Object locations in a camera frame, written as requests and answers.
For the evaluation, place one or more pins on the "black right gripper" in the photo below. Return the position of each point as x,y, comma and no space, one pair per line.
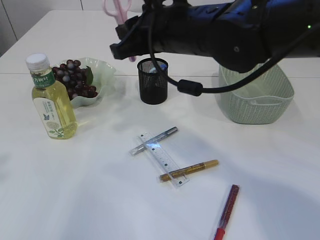
230,33

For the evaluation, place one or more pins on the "dark purple grape bunch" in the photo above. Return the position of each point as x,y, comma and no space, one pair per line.
76,79

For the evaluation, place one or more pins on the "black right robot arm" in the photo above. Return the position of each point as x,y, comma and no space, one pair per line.
283,21

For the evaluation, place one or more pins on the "clear plastic ruler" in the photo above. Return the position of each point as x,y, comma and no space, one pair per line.
163,159

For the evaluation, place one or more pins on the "gold glitter marker pen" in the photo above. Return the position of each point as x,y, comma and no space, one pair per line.
188,170

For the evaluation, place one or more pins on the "green plastic woven basket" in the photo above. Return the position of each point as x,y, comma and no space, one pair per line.
260,102

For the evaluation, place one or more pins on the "green wavy glass plate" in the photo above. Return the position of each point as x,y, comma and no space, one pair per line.
103,79

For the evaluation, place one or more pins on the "black mesh pen holder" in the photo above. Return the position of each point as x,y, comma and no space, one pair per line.
153,88

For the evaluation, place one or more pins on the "pink safety scissors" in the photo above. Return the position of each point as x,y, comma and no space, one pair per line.
120,13

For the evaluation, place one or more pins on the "yellow tea bottle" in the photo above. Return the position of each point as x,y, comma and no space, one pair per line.
51,99

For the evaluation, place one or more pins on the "silver glitter marker pen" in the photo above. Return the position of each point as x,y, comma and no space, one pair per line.
160,136

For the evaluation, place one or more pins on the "red glitter marker pen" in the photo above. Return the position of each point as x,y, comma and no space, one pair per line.
226,214

